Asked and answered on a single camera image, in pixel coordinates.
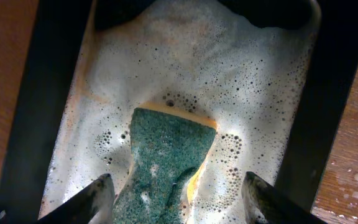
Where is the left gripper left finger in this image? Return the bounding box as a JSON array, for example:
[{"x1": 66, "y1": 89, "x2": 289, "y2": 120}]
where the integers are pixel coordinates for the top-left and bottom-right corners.
[{"x1": 37, "y1": 174, "x2": 115, "y2": 224}]

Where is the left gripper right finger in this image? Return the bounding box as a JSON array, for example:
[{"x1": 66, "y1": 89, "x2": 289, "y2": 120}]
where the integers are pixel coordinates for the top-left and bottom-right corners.
[{"x1": 241, "y1": 171, "x2": 326, "y2": 224}]

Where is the green yellow sponge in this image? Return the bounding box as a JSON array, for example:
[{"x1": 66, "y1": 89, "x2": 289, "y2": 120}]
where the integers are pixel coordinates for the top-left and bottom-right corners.
[{"x1": 112, "y1": 103, "x2": 217, "y2": 223}]

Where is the black rectangular soap tray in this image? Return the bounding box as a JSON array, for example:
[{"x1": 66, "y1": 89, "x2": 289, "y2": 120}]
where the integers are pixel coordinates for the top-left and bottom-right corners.
[{"x1": 0, "y1": 0, "x2": 358, "y2": 223}]

